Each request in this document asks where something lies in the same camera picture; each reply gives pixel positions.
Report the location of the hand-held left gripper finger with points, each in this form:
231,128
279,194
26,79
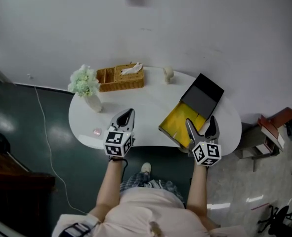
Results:
116,118
132,122

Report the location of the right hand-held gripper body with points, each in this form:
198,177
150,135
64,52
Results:
207,153

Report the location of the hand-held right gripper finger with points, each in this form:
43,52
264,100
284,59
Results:
216,128
194,131

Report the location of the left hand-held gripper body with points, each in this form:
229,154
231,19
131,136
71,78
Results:
116,144

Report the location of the small pink round object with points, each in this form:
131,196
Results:
96,131

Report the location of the black and yellow box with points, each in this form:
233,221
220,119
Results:
200,95

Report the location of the person's right forearm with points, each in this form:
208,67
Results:
197,189

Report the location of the person's left forearm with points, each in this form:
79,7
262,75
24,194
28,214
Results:
111,184

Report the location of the white kidney-shaped table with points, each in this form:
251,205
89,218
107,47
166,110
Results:
145,102

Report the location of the wicker tissue basket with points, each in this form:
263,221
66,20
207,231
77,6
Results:
126,81

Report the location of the white ribbed vase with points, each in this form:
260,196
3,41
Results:
94,104

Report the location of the person's left white shoe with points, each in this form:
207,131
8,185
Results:
146,168

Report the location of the grey metal shelf unit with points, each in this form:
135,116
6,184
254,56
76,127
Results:
252,142

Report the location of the person's plaid trousers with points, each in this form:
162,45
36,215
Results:
138,181

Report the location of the white green flower bunch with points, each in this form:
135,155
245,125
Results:
82,81

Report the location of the white tissue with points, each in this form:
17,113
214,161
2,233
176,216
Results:
131,69

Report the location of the cream small figurine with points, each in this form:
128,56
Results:
168,74

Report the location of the red-brown board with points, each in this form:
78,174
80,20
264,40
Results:
281,120

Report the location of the person's pale pink shirt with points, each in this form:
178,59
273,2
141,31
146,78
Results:
148,213

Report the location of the black office chair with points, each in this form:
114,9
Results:
279,218

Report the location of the dark wooden furniture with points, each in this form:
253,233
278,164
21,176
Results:
14,196

